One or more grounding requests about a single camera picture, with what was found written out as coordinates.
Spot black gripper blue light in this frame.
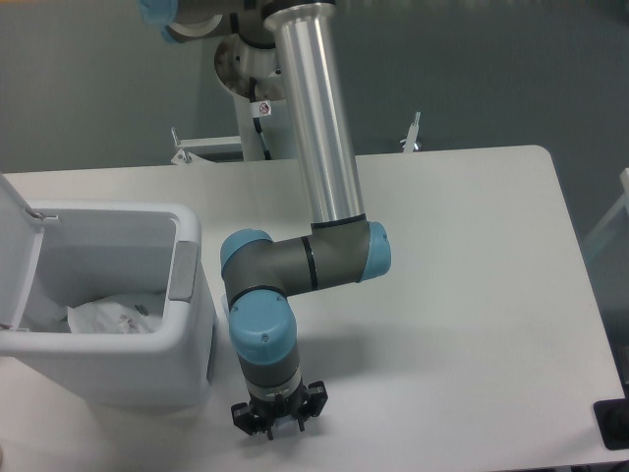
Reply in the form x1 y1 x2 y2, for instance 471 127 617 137
231 381 328 441

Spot white plastic wrapper bag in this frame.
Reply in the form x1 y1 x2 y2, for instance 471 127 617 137
66 292 165 334

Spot crushed clear plastic water bottle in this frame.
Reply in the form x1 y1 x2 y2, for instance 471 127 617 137
220 294 297 439

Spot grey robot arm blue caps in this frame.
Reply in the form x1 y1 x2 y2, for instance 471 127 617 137
139 1 392 436

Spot white open trash can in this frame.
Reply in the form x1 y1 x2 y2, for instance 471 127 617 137
1 181 216 407

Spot black device at table edge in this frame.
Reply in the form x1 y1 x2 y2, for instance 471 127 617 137
594 398 628 450

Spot glass white furniture at right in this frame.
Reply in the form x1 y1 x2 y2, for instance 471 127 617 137
582 168 628 264

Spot white pedestal base frame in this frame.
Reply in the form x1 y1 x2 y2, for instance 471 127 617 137
170 111 423 165

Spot black cable on pedestal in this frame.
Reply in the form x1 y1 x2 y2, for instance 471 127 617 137
248 77 274 161

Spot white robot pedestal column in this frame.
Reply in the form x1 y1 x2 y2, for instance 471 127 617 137
214 34 298 161

